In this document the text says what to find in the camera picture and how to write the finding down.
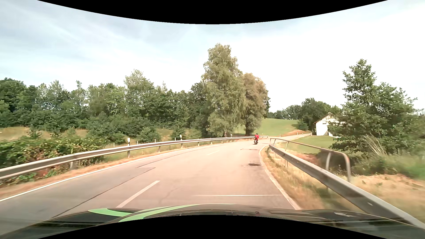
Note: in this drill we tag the brownish tall tree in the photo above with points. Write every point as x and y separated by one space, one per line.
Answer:
255 99

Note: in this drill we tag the grey asphalt road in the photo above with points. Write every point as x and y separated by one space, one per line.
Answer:
206 172

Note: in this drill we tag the car's own bonnet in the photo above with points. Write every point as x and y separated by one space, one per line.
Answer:
206 212

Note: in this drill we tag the metal tube railing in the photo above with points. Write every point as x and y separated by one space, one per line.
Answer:
332 151

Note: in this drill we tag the road markings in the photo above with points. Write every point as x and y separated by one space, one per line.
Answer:
138 193

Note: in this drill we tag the tall birch tree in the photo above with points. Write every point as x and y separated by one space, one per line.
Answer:
223 89

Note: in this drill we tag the green grass hill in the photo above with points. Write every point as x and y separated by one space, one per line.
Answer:
275 126

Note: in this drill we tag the large green tree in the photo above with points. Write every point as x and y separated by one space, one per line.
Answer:
372 109

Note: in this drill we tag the short metal guard rail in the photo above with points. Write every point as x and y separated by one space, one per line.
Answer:
338 186

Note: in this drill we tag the person on motorcycle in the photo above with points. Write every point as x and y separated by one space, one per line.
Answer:
256 138

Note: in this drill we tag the white house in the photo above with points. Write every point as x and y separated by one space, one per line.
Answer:
322 126

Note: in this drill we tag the group of distant trees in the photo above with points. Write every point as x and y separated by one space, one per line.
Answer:
305 111

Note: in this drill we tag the long metal guard rail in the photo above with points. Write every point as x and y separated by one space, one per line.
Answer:
99 153

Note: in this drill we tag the wood of green trees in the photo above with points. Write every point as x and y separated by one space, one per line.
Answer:
99 106

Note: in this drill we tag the white marker post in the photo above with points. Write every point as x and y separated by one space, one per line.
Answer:
128 142
181 137

